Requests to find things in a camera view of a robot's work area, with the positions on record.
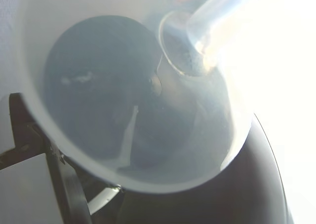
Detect translucent white plastic funnel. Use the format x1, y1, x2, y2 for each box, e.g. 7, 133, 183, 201
19, 0, 272, 194

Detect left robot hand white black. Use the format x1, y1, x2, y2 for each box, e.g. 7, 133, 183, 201
0, 0, 295, 224

